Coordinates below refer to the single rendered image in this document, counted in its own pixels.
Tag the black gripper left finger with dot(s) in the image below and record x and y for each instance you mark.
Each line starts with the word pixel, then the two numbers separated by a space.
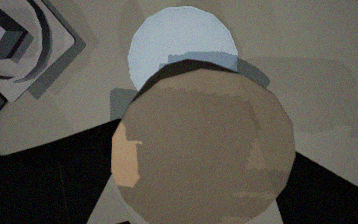
pixel 59 182

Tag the brown cylinder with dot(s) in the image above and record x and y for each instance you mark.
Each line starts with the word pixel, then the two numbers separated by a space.
pixel 202 144

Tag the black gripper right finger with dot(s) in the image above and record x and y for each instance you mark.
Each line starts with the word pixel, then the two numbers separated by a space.
pixel 315 195

